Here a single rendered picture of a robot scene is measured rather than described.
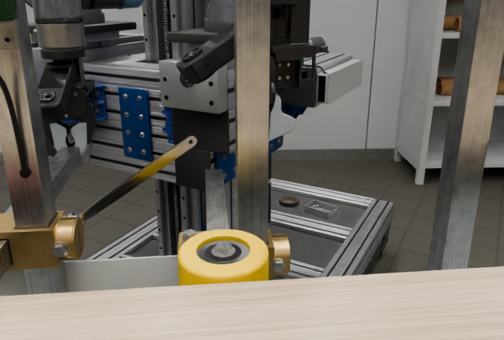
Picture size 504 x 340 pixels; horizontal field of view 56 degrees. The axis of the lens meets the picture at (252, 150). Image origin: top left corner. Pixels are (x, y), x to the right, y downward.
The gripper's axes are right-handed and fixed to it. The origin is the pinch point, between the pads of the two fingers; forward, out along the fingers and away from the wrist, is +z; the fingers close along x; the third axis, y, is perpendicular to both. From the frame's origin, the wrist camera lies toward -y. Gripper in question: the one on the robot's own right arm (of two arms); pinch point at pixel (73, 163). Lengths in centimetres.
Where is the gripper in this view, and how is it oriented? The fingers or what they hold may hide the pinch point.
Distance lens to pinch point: 91.1
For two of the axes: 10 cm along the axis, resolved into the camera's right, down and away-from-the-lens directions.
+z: 0.0, 9.5, 3.2
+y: -1.0, -3.2, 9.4
